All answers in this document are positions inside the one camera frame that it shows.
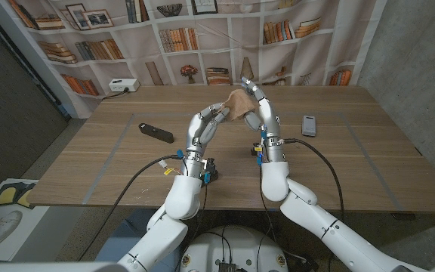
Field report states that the small grey remote control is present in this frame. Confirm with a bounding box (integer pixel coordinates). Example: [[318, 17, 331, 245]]
[[301, 115, 317, 138]]

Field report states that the black power brick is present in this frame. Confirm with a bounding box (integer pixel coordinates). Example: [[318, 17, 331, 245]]
[[292, 253, 319, 272]]

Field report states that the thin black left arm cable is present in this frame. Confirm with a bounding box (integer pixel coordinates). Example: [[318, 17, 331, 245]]
[[174, 183, 209, 272]]

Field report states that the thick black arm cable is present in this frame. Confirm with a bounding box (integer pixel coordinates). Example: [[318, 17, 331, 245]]
[[281, 138, 346, 222], [76, 153, 184, 262]]

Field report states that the white power strip box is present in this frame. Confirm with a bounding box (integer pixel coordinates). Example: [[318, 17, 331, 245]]
[[108, 78, 141, 93]]

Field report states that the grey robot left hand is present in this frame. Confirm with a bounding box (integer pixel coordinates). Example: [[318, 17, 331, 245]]
[[185, 102, 231, 153]]

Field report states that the white sneaker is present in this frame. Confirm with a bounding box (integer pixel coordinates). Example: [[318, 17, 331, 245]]
[[0, 210, 24, 261]]

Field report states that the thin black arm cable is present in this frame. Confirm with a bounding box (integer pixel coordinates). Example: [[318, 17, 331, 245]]
[[174, 183, 209, 272], [255, 164, 277, 272]]

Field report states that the black yellow floor marker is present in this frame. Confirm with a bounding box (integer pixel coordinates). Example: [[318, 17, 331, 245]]
[[0, 181, 38, 209]]

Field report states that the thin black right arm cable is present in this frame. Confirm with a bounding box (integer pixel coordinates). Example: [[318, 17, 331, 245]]
[[255, 164, 277, 272]]

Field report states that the printed bookshelf backdrop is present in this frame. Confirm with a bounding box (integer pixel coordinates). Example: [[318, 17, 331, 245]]
[[0, 0, 388, 120]]

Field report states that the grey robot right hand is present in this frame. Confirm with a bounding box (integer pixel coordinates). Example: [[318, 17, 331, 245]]
[[240, 77, 282, 141]]

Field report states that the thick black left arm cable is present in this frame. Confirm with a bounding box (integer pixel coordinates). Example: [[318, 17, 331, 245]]
[[76, 153, 184, 262]]

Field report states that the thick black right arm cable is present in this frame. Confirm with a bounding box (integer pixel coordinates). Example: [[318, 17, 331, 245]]
[[281, 138, 346, 222]]

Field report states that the black torso cable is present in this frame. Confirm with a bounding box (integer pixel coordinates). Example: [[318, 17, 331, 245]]
[[201, 225, 234, 265]]

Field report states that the tan adhesive wrap roll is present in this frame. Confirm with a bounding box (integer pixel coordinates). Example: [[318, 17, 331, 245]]
[[219, 88, 259, 122]]

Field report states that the white floor mat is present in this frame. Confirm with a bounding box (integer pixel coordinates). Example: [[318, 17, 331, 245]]
[[0, 178, 52, 262]]

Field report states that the black power strip cable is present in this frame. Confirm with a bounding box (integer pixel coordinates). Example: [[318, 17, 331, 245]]
[[100, 87, 130, 101]]

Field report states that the long black TV remote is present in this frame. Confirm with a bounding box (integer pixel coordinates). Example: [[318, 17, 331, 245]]
[[138, 122, 175, 145]]

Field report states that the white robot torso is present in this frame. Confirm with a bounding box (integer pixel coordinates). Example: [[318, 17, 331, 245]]
[[179, 225, 289, 272]]

